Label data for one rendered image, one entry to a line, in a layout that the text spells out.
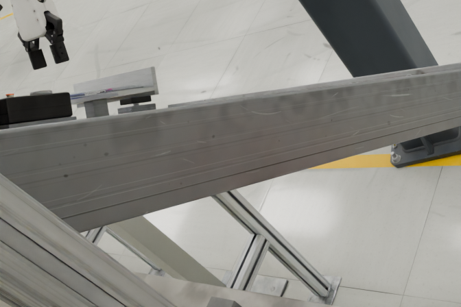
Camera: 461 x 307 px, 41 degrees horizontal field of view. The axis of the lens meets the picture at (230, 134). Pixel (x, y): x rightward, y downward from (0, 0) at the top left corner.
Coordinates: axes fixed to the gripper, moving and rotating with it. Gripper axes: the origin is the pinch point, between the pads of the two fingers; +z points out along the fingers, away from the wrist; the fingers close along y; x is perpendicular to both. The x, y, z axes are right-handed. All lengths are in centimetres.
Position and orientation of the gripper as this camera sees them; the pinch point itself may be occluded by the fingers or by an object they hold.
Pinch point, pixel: (49, 61)
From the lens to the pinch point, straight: 134.6
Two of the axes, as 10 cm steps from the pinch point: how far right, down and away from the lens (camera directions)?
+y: -7.1, 0.6, 7.1
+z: 2.7, 9.4, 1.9
